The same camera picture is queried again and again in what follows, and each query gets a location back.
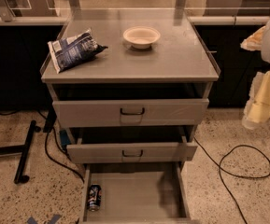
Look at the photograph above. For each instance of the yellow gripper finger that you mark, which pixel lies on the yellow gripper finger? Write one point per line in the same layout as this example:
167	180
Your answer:
257	108
254	41

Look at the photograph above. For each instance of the blue pepsi can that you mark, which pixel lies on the blue pepsi can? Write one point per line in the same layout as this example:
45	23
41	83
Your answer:
94	198

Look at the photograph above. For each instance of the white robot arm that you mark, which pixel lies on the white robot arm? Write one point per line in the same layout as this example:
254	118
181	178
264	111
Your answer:
265	50

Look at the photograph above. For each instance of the grey top drawer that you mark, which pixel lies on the grey top drawer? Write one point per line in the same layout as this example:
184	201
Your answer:
113	113

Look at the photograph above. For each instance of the grey drawer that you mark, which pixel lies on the grey drawer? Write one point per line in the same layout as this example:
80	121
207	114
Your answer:
142	149
136	193
113	113

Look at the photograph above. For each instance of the grey middle drawer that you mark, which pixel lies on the grey middle drawer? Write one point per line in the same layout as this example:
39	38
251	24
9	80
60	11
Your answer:
142	149

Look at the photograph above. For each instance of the grey drawer cabinet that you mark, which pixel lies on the grey drawer cabinet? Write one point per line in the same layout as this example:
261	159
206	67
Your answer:
177	66

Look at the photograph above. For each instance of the grey bottom drawer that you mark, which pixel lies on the grey bottom drawer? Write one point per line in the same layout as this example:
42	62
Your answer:
136	193

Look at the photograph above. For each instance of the white paper bowl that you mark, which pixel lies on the white paper bowl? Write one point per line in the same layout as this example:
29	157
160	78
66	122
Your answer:
141	37

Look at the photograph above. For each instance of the blue white chip bag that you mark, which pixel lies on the blue white chip bag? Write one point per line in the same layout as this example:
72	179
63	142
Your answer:
74	50

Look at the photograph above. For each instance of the black metal stand base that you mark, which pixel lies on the black metal stand base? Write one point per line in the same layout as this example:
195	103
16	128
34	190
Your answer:
20	176

